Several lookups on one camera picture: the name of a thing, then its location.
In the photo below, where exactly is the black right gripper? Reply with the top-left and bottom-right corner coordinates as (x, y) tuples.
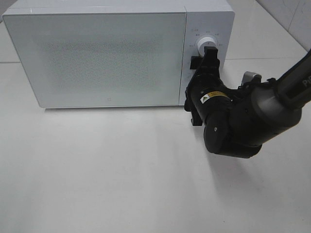
(184, 47), (233, 126)

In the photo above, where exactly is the white microwave door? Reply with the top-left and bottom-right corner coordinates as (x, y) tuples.
(3, 13), (185, 108)

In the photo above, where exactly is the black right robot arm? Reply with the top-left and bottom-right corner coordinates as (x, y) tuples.
(184, 46), (311, 158)

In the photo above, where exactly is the white upper microwave knob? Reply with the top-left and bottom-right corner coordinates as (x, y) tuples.
(197, 34), (218, 57)

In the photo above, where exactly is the white microwave oven body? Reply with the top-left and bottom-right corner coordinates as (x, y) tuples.
(2, 0), (235, 106)

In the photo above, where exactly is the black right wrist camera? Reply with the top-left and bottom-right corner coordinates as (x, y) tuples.
(241, 71), (262, 85)

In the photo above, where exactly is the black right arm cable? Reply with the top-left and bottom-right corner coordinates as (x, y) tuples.
(230, 77), (277, 101)

